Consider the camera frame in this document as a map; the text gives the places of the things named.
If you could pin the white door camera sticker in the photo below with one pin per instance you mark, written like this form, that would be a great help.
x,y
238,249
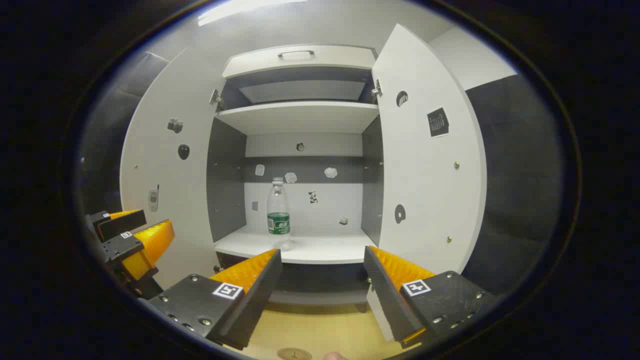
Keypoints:
x,y
160,125

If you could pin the clear plastic bottle green label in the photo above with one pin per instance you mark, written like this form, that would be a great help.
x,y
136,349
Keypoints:
x,y
278,210

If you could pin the black backdrop cloth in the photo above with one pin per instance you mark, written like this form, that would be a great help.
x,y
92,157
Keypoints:
x,y
515,175

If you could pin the white cabinet shelf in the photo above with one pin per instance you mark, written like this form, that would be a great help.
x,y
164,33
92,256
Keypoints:
x,y
300,117

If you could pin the metal door hinge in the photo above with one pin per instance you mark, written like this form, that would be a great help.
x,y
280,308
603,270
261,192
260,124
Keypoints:
x,y
376,89
216,98

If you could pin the white door black cat sticker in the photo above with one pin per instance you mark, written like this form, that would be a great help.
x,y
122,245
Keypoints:
x,y
425,175

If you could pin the round brown coaster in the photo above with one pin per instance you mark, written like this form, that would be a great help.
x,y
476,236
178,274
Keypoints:
x,y
294,354

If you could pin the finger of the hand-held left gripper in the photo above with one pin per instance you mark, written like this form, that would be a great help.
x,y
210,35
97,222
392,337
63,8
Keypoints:
x,y
122,225
150,242

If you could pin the white grey cabinet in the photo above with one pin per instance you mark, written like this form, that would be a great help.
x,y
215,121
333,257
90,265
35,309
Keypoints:
x,y
225,175

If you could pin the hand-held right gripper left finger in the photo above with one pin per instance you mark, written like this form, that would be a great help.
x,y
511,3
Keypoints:
x,y
255,300

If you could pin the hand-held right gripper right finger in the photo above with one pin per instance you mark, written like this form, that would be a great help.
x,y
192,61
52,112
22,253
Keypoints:
x,y
385,295

